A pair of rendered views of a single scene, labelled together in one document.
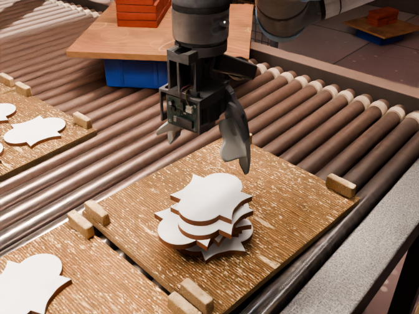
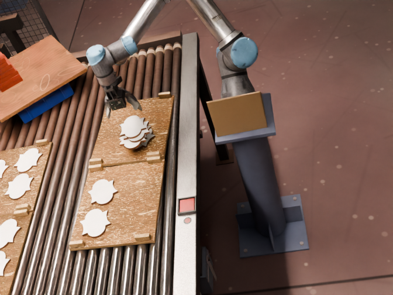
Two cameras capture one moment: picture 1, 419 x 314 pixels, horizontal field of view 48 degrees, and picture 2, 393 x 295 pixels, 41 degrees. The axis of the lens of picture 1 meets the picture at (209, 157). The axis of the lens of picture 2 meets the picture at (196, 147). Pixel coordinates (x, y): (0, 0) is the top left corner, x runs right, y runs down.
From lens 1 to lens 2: 156 cm
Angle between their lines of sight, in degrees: 23
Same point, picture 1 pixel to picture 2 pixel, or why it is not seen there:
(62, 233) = (92, 175)
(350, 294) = (193, 124)
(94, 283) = (120, 176)
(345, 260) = (184, 116)
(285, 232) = (161, 122)
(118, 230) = (109, 160)
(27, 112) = (10, 158)
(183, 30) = (106, 82)
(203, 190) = (128, 126)
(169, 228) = (129, 144)
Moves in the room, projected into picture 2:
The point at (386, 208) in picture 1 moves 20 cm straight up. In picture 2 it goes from (183, 92) to (172, 59)
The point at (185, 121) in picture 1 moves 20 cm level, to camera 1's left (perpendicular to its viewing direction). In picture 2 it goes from (119, 106) to (79, 135)
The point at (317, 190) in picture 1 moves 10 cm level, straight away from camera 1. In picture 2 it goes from (158, 102) to (151, 91)
